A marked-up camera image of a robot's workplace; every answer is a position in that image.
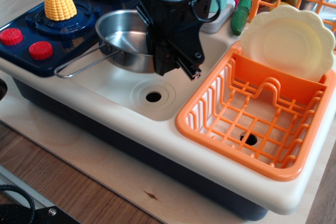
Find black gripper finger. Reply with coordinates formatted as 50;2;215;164
153;44;180;76
177;56;202;80

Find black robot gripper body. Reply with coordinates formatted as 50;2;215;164
139;0;219;65

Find small stainless steel pan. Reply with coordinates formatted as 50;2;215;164
54;9;155;79

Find cream toy kitchen sink unit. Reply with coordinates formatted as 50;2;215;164
0;0;336;221

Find orange plastic drying rack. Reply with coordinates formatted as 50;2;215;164
176;42;335;182

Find grey toy faucet base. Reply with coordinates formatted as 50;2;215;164
201;0;236;34

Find green toy vegetable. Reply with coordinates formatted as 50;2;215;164
230;0;252;36

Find cream scalloped plastic plate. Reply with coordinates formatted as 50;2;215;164
240;5;335;82

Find yellow toy corn cob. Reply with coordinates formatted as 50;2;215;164
44;0;77;22

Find red stove knob right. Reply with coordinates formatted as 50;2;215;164
28;41;54;60

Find red stove knob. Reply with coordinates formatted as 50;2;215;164
28;41;54;60
0;28;24;46

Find navy blue toy stove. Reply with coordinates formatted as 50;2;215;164
1;0;138;77

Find red stove knob left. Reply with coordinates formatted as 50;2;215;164
0;28;24;46

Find black bracket with screw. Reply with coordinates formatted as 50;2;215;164
33;206;80;224

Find black braided cable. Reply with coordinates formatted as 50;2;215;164
0;184;36;224

